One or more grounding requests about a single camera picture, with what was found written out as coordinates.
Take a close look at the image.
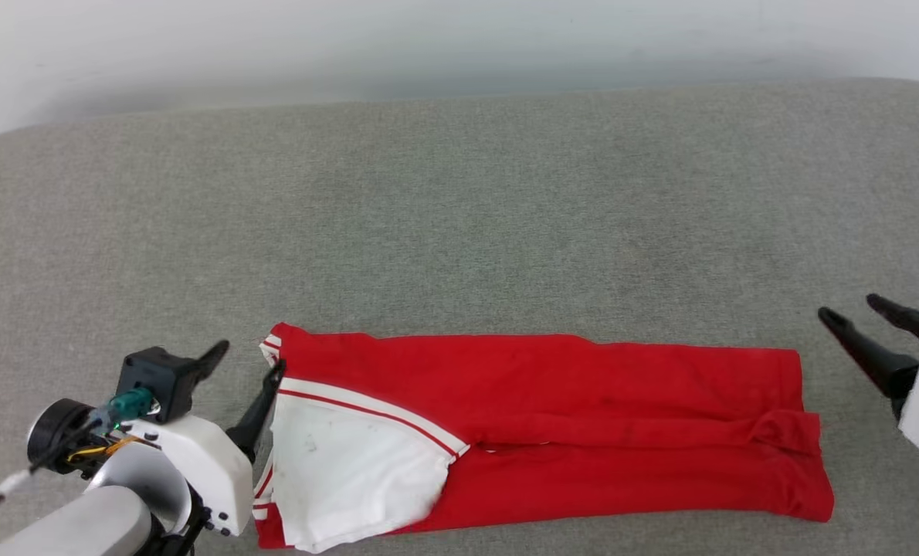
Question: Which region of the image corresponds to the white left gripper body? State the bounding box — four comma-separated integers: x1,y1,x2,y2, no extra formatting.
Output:
123,413,254,537

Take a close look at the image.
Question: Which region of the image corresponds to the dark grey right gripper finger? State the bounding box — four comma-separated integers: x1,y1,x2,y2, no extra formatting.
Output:
817,307,919,399
866,293,919,351

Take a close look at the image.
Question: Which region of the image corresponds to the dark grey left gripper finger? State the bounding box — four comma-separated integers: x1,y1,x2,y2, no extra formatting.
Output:
189,339,231,384
226,361,287,465

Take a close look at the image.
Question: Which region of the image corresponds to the red white Bulls jersey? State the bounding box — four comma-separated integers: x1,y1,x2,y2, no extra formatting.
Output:
252,322,836,554

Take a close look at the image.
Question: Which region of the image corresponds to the grey fabric sofa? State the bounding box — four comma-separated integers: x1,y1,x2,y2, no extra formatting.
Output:
0,76,919,556

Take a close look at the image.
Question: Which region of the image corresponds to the teal cable connector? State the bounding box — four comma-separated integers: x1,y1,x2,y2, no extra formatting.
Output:
92,386,161,426

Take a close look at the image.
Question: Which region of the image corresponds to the black camera cable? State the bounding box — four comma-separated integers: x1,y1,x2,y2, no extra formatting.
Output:
0,466,37,531

